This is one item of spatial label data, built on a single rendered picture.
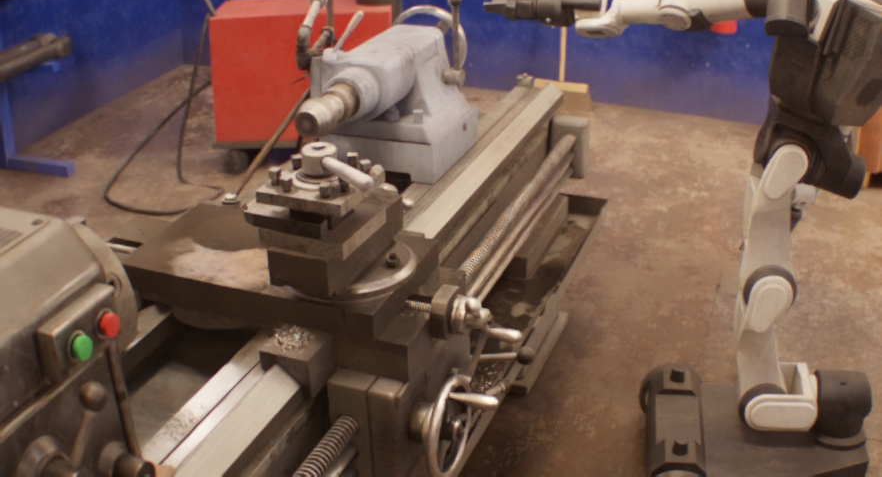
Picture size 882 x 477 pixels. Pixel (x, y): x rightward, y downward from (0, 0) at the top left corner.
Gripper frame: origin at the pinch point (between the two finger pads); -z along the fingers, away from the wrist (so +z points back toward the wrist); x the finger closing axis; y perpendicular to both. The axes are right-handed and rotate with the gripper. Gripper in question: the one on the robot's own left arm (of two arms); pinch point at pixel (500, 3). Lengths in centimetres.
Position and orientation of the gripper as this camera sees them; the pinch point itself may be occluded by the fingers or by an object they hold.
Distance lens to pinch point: 256.4
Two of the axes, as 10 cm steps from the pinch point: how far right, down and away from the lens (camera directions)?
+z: 9.4, 1.4, -3.0
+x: 3.3, -4.8, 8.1
